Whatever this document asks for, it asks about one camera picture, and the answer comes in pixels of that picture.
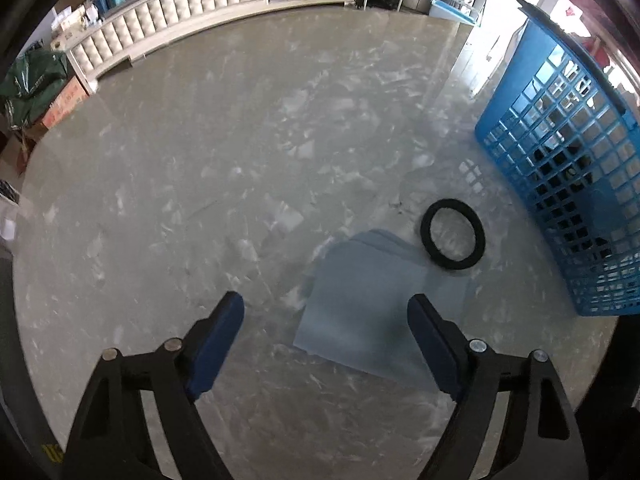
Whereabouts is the light blue storage bin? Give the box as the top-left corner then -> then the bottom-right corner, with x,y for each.
428,0 -> 480,26

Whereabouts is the black hair tie ring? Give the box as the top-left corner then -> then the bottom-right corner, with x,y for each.
418,198 -> 487,271

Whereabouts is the green plastic bag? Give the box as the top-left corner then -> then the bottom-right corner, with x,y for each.
1,48 -> 70,130

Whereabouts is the white tufted tv cabinet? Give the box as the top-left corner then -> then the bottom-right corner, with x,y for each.
64,0 -> 355,94

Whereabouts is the cardboard box with print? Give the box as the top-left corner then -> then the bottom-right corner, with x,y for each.
41,76 -> 88,129

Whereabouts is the blue plastic basket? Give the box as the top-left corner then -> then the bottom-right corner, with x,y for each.
475,0 -> 639,316

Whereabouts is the light blue cloth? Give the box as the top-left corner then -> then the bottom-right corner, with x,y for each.
294,230 -> 470,391

